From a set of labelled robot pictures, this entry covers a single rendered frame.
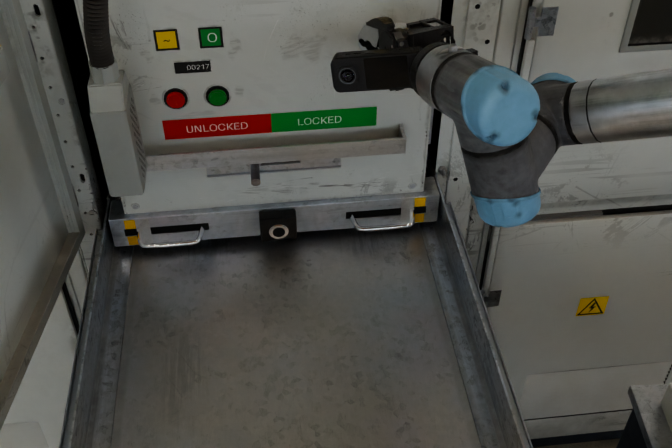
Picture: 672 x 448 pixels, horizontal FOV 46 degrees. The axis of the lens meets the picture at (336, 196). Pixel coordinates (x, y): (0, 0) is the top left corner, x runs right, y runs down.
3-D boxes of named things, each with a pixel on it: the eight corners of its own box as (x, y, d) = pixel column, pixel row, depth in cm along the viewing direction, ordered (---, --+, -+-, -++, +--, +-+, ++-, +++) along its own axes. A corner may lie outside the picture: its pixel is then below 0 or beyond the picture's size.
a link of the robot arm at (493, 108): (489, 168, 82) (472, 96, 78) (439, 133, 91) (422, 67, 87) (552, 136, 84) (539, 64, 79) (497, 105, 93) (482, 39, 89)
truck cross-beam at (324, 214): (437, 221, 135) (440, 195, 131) (114, 247, 130) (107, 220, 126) (431, 202, 139) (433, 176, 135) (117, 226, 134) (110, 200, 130)
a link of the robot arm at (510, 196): (564, 181, 96) (550, 101, 90) (529, 237, 88) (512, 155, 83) (503, 176, 100) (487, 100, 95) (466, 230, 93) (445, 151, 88)
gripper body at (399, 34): (433, 70, 107) (479, 96, 97) (375, 82, 104) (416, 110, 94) (431, 13, 103) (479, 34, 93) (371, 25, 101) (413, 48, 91)
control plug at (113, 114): (144, 196, 111) (122, 91, 100) (109, 198, 111) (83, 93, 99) (148, 161, 117) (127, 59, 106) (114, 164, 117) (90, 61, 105)
